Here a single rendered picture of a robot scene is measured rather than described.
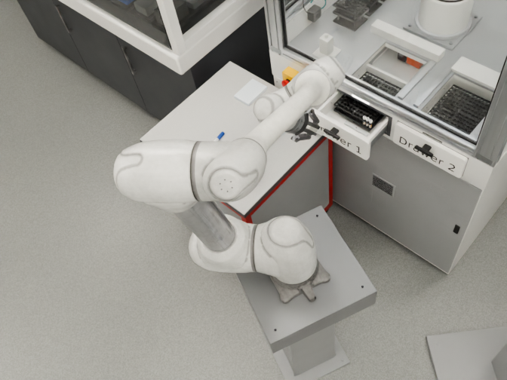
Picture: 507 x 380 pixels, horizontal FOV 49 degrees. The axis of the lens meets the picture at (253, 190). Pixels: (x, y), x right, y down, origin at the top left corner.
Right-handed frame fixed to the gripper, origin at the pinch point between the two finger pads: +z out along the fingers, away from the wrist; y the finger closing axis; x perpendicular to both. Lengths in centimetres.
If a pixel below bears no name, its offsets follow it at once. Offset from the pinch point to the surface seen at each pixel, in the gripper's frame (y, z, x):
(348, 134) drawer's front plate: 3.8, 15.0, -5.4
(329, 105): 10.0, 24.4, 11.3
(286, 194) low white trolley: -31.4, 30.6, 11.9
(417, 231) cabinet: -21, 76, -35
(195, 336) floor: -116, 42, 23
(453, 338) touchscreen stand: -55, 82, -71
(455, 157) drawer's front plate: 14.6, 22.0, -42.2
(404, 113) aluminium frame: 20.1, 17.4, -19.7
